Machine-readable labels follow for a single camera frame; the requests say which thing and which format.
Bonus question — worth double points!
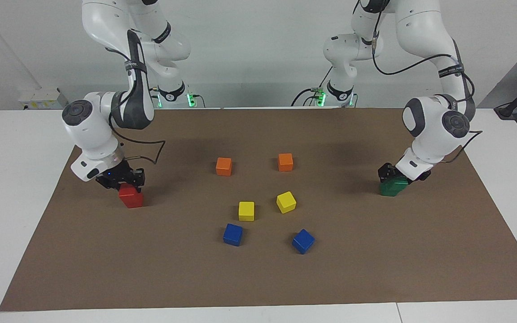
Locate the brown paper mat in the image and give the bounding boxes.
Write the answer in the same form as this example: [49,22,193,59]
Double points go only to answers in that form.
[0,107,517,312]

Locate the yellow wooden cube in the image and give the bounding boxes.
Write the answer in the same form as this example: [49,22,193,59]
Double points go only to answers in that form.
[276,191,297,214]
[238,201,255,222]

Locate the blue wooden cube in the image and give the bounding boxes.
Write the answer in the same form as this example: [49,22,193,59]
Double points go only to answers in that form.
[292,229,315,255]
[223,223,244,247]

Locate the white box yellow labels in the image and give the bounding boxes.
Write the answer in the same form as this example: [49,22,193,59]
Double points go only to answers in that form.
[18,87,66,110]

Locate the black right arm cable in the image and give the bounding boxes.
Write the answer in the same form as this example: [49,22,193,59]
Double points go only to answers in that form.
[106,40,166,167]

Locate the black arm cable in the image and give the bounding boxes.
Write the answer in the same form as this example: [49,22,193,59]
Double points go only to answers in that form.
[371,9,483,164]
[106,40,166,167]

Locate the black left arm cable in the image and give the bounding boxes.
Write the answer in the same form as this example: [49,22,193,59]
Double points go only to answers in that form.
[371,9,483,164]

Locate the black curved base cable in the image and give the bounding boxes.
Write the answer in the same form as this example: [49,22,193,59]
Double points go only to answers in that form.
[291,67,333,107]

